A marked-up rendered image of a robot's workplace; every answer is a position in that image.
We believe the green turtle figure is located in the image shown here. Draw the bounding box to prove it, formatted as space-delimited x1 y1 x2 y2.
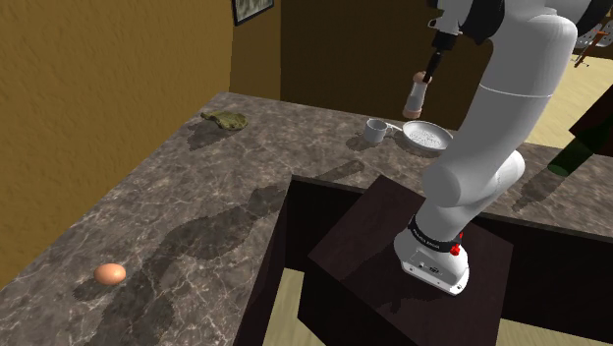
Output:
199 110 250 132

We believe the brown egg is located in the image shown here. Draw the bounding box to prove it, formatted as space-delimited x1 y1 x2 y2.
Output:
92 262 128 287

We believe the framed wall picture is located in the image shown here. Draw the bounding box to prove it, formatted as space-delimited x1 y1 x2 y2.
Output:
231 0 276 28

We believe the dark green bottle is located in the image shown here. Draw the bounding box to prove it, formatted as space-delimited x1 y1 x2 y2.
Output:
546 86 613 178

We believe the grey chair with wooden legs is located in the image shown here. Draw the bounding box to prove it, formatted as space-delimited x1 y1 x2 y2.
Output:
572 21 613 69

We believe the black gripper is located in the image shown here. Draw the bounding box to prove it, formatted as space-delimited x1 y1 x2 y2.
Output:
421 29 459 85

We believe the white cup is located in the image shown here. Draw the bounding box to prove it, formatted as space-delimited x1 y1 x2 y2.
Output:
362 118 394 145

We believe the white frying pan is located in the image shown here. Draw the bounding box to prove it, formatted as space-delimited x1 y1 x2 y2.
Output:
385 120 454 153

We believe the white wooden pepper grinder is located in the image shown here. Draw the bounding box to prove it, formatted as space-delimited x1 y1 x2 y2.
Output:
402 70 433 121

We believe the dark robot stand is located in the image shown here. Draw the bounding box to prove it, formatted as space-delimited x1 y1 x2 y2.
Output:
297 174 515 346

